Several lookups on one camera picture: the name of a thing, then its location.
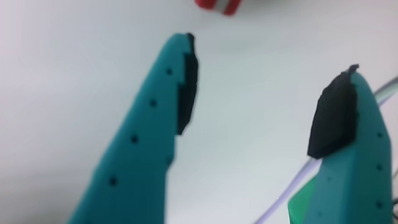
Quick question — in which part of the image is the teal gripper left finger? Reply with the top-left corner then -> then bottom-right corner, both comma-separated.
66,32 -> 200,224

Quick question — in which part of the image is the green cable puck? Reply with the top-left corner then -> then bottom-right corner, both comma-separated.
287,176 -> 318,224

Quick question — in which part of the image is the red white striped cube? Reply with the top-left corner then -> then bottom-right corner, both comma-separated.
194,0 -> 243,17

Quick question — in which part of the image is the pale green cable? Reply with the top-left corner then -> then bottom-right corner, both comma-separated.
375,81 -> 398,106

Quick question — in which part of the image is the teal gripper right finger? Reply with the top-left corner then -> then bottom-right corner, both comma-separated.
297,63 -> 394,224

